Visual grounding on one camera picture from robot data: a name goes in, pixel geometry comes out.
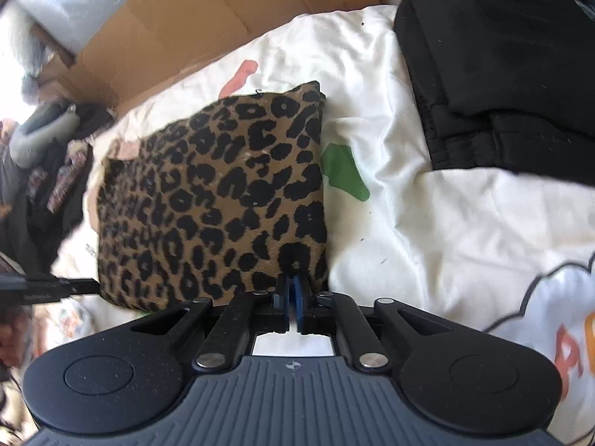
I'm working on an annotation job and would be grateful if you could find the white printed bed sheet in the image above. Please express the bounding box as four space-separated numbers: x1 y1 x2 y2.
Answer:
45 4 595 444

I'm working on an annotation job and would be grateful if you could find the brown cardboard sheet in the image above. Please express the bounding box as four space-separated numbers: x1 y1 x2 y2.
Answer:
40 0 381 112

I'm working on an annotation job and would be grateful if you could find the leopard print garment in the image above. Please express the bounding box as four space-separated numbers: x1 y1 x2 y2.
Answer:
97 82 328 312

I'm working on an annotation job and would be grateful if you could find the pile of dark clothes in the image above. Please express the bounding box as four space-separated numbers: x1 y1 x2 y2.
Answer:
1 101 114 274

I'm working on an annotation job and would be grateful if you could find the person's left hand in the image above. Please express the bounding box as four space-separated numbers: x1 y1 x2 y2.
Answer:
1 306 34 368

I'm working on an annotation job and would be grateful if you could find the black folded garment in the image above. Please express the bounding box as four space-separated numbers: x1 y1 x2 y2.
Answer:
393 0 594 185

